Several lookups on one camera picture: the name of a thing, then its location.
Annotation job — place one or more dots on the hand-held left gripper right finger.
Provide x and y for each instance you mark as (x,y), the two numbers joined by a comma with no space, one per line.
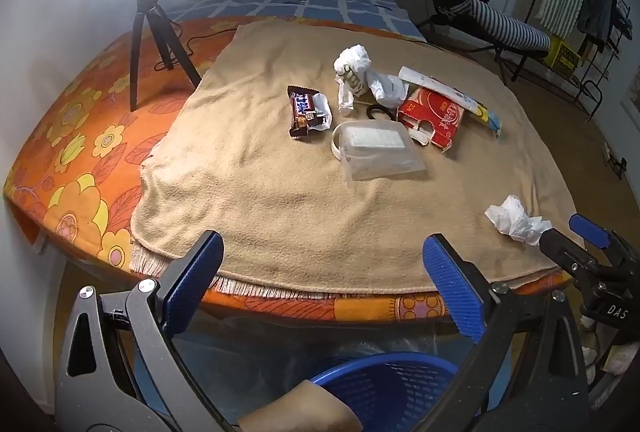
(455,287)

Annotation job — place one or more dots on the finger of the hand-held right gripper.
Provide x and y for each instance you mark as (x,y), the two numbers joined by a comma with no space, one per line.
(560,249)
(590,232)

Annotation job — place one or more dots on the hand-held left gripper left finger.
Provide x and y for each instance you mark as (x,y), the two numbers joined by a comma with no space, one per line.
(200,272)

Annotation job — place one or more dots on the white tissue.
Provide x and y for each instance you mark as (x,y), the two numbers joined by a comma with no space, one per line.
(515,217)

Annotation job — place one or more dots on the blue plastic basket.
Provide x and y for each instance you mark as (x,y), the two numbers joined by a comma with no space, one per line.
(390,392)

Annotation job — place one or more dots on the red cardboard box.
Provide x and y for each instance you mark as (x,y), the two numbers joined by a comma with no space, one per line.
(435,111)

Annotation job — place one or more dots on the small dark object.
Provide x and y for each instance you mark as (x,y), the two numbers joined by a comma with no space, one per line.
(616,161)

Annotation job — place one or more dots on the beige towel blanket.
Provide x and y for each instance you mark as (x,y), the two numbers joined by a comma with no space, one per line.
(300,212)

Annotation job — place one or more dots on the clear zip bag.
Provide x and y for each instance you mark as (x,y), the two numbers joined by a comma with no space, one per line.
(380,161)

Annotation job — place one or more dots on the tan smooth object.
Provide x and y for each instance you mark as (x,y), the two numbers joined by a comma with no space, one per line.
(300,407)

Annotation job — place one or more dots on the yellow crate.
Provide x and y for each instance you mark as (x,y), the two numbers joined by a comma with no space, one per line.
(562,56)

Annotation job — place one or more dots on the orange floral mattress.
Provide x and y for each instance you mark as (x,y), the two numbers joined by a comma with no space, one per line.
(75,136)

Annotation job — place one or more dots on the brown candy bar wrapper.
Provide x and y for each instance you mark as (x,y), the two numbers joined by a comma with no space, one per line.
(302,109)

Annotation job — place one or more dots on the black scissors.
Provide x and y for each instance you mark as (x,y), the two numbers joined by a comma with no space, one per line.
(375,111)

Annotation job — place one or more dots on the white and blue pouch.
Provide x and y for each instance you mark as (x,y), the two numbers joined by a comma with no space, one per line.
(442,87)

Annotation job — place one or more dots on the crumpled white paper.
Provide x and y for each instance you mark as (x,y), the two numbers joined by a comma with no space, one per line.
(387,89)

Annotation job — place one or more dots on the striped cushion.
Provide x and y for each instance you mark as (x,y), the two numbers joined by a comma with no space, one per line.
(505,29)

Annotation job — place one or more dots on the hanging denim garment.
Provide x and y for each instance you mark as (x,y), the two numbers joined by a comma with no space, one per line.
(597,6)

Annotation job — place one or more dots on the crumpled white plastic bag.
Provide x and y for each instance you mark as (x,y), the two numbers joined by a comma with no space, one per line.
(352,61)

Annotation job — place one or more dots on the black tripod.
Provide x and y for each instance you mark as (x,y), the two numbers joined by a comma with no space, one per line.
(145,6)

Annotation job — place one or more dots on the blue checked bedsheet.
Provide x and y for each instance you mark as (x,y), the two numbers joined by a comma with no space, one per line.
(310,1)

